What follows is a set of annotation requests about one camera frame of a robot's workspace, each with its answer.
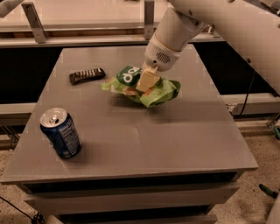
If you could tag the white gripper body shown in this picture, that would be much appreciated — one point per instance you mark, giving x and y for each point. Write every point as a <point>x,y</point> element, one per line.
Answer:
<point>158,56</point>

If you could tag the green handled tool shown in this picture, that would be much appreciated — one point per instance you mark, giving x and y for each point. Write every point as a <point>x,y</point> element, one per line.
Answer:
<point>268,191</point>

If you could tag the grey drawer cabinet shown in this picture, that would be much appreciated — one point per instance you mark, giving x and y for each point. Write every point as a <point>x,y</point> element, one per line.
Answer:
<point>164,165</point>

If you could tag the metal counter rail with brackets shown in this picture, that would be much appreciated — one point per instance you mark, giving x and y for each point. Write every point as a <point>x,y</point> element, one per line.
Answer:
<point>75,23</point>

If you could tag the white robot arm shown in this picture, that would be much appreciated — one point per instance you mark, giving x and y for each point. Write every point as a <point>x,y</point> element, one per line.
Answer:
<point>251,31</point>

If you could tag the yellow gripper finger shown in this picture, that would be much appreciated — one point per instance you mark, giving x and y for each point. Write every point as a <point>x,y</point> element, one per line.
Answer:
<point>147,80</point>

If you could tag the dark chocolate snack bar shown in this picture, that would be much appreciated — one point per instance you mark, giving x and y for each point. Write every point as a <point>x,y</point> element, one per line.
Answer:
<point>86,75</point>

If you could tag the green rice chip bag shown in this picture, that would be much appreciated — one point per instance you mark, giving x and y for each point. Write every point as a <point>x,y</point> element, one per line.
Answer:
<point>124,83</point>

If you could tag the blue pepsi can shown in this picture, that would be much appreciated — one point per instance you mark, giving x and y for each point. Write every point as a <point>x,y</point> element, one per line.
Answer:
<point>58,127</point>

